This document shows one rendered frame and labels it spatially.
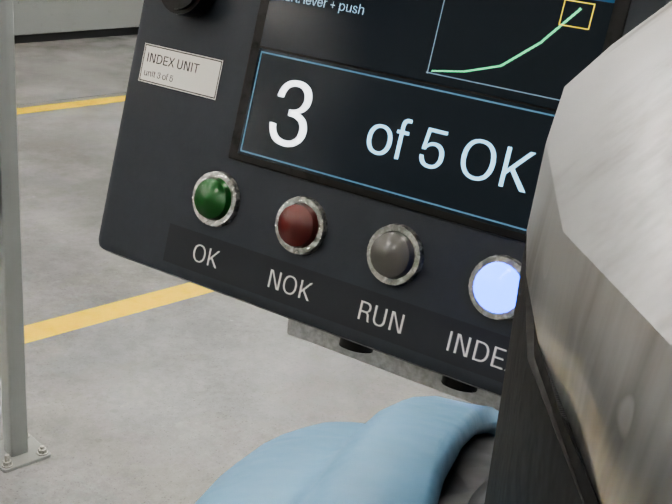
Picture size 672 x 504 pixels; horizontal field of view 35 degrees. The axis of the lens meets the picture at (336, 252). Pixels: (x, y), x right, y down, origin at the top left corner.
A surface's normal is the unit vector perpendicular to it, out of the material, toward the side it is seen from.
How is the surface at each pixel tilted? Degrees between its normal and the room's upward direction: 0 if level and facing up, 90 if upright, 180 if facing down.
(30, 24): 90
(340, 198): 75
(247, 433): 0
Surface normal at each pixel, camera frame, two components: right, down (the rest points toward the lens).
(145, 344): 0.07, -0.93
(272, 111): -0.51, 0.02
